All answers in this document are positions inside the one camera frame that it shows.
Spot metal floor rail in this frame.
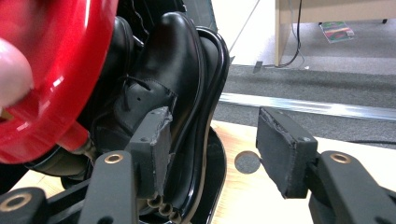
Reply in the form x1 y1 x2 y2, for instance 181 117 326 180
219 92 396 121

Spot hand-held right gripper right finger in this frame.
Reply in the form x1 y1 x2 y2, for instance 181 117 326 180
255 105 319 200

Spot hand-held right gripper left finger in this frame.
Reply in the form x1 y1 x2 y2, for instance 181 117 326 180
124 105 174 200

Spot red and black shoe rack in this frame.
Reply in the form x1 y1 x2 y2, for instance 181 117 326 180
0 0 232 224

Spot colourful booklet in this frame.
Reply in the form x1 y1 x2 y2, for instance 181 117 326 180
318 21 356 44

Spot light wooden desk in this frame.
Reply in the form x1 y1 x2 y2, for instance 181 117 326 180
275 0 396 67

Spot black hanging cable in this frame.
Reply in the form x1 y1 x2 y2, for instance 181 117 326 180
264 0 305 69

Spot black leather shoe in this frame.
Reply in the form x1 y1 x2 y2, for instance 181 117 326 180
101 16 137 97
90 11 207 220

